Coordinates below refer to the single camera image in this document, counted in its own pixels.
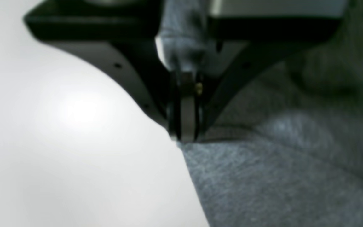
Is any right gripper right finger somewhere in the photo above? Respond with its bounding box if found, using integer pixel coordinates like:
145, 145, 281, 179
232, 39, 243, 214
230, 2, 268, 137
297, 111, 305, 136
194, 0, 349, 141

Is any grey T-shirt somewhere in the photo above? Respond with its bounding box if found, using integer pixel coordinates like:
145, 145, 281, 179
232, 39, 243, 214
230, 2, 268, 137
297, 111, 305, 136
157, 0, 363, 227

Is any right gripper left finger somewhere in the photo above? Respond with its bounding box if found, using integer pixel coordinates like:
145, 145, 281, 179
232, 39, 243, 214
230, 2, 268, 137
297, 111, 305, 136
23, 0, 182, 141

